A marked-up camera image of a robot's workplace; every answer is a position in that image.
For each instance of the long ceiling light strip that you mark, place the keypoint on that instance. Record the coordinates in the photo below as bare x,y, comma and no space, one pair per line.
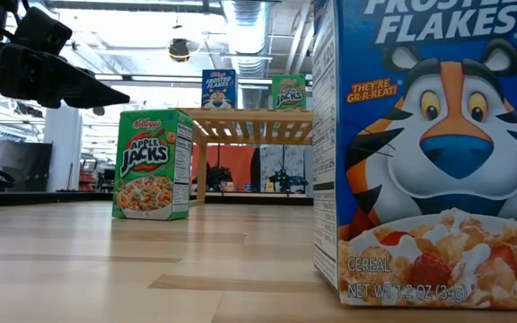
151,77

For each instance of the silver ventilation duct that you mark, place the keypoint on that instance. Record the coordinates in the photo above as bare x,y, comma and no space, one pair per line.
249,36

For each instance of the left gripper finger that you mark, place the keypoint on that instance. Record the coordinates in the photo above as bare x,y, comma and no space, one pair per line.
61,81
61,106

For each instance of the blue Frosted Flakes cereal box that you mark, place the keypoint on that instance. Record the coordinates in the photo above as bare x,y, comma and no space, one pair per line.
442,157
218,89

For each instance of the dark display board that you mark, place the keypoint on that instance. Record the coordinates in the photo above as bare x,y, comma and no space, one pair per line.
16,166

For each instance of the green Apple Jacks cereal box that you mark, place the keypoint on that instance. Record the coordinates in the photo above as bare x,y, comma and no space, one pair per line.
151,166
289,92

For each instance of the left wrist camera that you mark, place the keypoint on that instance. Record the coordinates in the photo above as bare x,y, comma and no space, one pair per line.
43,31

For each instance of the black round ceiling device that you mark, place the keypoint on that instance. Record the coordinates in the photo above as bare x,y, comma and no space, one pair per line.
179,49

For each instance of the orange partition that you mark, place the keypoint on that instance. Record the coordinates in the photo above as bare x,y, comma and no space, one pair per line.
231,161

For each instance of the patterned white curtain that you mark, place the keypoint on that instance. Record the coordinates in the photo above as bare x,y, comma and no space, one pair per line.
281,157

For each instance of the white pillar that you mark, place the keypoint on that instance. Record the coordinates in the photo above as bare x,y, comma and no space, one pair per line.
63,148

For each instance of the wooden slatted shelf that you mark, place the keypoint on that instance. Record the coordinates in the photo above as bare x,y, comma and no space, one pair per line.
249,116

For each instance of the black background robot arm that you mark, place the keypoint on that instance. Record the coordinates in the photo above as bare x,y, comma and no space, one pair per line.
219,177
287,180

